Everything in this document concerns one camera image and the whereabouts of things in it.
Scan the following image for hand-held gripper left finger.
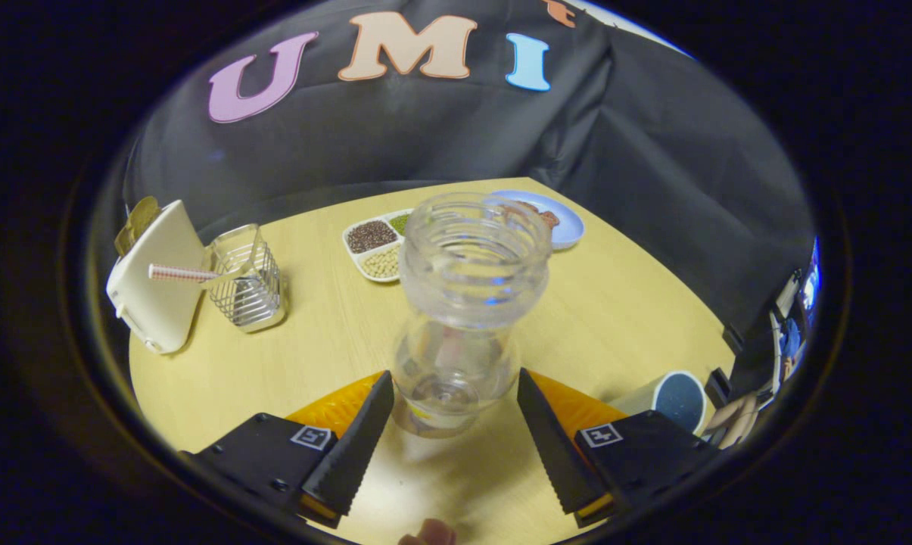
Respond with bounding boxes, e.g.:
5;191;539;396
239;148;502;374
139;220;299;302
179;369;396;530

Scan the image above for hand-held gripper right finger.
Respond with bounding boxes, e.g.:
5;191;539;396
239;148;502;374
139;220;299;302
516;368;721;529

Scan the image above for white cup with blue inside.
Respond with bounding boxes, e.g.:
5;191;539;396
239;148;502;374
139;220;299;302
611;370;708;437

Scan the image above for clear plastic juice bottle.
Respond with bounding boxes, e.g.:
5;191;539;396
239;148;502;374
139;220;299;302
390;192;553;440

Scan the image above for round wooden table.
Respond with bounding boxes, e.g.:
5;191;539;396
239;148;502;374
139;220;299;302
128;177;736;545

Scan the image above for white divided dish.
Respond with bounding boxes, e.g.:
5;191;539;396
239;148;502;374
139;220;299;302
341;209;416;285

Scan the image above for pile of yellow soybeans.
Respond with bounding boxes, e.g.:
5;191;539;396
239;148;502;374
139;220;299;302
360;243;403;279

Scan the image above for pile of dark red beans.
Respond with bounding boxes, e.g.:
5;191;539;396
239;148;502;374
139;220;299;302
347;220;398;254

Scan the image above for light blue plate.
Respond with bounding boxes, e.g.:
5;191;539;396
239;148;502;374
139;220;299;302
489;189;586;251

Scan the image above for brown food pieces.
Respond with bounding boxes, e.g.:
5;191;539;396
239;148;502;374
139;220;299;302
501;200;562;230

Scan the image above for white toaster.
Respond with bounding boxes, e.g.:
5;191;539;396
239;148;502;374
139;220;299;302
106;200;208;356

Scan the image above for red striped paper straw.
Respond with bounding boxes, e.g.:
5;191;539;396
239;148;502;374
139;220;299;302
148;263;223;285

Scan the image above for computer monitor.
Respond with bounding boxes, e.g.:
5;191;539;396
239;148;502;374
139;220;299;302
798;238;822;319

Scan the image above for black backdrop cloth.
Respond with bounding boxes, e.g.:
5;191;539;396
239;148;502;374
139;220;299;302
123;0;816;341

